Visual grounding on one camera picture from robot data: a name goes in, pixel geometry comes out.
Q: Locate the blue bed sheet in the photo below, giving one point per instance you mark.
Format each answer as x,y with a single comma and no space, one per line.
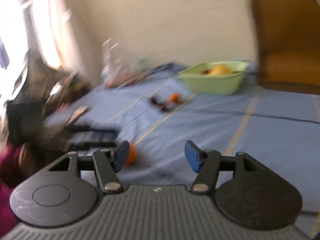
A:
280,129

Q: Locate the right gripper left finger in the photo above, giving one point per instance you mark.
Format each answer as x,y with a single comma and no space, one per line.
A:
107,163

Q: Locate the clear plastic fruit bag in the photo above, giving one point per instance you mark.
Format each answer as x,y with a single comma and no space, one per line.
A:
119,70

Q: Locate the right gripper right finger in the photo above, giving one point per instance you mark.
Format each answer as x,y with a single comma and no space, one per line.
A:
205,164

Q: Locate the orange tangerine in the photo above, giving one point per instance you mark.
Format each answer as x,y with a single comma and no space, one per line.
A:
132,157
175,98

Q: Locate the large yellow fruit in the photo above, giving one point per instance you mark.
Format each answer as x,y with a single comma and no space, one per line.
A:
220,69

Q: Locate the brown woven seat cushion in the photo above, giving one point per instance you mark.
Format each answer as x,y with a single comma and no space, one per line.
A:
287,34

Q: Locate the light green plastic basin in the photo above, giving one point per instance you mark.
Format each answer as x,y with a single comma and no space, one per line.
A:
197,80

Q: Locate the dark purple plum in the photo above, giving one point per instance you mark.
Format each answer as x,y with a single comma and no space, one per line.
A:
159,105

